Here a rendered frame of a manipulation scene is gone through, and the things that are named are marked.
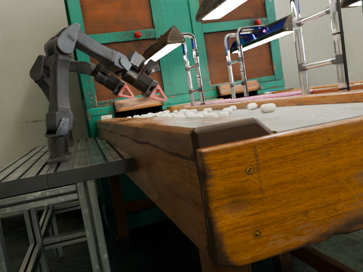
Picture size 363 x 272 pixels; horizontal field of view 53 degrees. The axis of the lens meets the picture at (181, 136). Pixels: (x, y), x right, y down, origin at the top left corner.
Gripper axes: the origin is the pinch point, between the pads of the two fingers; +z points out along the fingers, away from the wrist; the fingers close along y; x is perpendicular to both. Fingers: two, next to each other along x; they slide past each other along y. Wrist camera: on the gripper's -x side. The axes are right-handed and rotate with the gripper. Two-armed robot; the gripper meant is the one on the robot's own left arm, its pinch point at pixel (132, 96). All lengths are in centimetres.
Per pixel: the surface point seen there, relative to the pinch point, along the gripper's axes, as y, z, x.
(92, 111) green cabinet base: 45.7, -11.0, 14.2
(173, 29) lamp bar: -32.2, -3.2, -28.2
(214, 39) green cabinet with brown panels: 47, 32, -67
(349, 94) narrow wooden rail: -116, 26, -9
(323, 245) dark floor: -32, 113, 17
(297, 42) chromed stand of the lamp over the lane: -92, 21, -24
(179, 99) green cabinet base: 46, 31, -21
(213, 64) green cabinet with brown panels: 47, 40, -53
